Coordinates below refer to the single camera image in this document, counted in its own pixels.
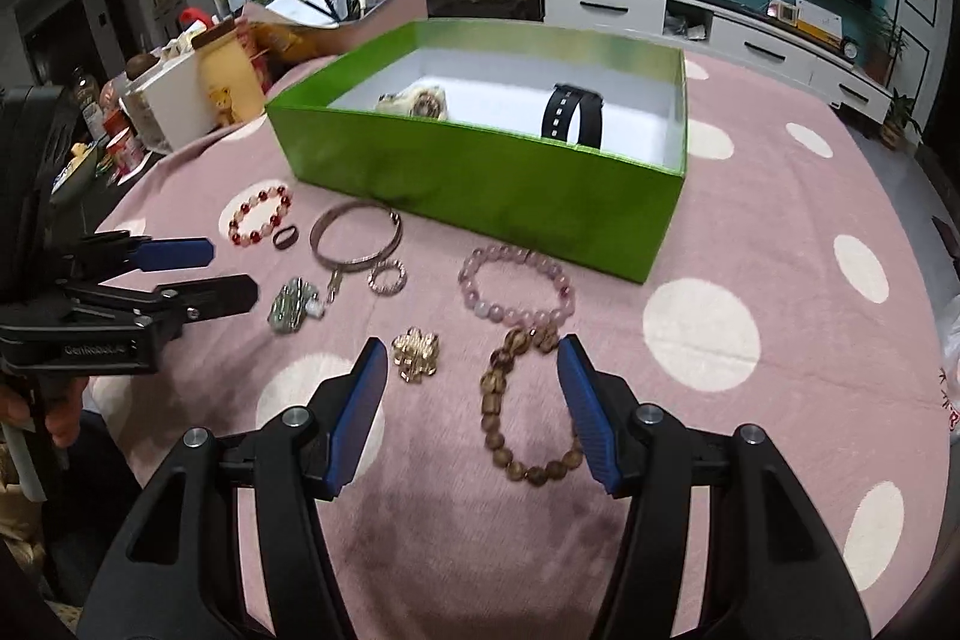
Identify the white storage box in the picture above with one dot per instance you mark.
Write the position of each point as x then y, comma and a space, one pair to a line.
165, 101

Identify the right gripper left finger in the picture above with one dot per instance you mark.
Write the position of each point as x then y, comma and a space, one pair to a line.
303, 456

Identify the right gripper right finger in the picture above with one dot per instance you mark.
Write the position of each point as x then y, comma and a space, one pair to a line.
643, 455

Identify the gold pearl brooch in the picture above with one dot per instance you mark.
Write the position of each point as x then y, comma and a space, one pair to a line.
415, 354

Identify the white tv cabinet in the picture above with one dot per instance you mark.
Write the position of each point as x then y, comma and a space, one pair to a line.
731, 36

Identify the black smart watch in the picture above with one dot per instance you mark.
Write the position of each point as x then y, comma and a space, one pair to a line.
568, 104

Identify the green cardboard box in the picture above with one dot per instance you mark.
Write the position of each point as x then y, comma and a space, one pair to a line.
486, 168

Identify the cream wrist watch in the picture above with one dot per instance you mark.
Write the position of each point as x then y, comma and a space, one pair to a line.
415, 101

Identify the pink polka dot tablecloth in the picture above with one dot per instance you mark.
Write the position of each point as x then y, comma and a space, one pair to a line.
785, 294

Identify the silver bangle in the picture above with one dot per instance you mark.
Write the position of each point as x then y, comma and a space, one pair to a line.
355, 235

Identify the yellow bear bottle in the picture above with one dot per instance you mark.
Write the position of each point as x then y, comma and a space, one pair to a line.
228, 76

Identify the pink desk organizer tray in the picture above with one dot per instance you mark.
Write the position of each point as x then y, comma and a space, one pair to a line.
295, 31

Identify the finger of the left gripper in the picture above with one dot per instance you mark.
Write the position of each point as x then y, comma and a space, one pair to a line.
169, 306
105, 256

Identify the green pendant keychain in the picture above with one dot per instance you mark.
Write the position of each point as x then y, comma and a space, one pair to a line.
298, 301

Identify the person's left hand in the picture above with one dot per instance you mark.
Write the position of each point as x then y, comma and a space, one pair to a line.
63, 413

